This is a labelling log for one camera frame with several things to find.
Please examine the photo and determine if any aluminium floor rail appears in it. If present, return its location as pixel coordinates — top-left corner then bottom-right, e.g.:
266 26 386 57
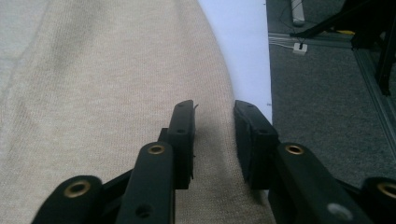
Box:
353 48 396 153
268 32 357 49

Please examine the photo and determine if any small white socket box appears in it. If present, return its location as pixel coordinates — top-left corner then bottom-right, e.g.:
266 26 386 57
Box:
292 42 309 56

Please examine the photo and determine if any beige knit sweater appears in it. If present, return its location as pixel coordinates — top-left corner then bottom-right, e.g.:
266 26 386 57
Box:
0 0 276 224

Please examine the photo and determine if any grey metal desk frame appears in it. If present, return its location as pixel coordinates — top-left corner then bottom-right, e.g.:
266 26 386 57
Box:
290 0 306 27

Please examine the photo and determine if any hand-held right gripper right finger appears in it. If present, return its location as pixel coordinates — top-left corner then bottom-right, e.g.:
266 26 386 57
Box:
233 99 280 190

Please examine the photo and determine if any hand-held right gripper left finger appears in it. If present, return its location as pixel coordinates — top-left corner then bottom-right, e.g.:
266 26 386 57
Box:
158 99 197 190

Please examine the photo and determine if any black tripod stand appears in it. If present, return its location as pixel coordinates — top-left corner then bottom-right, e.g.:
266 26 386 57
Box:
290 0 396 97

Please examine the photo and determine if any white cable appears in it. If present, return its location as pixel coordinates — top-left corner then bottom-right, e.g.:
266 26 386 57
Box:
268 35 295 50

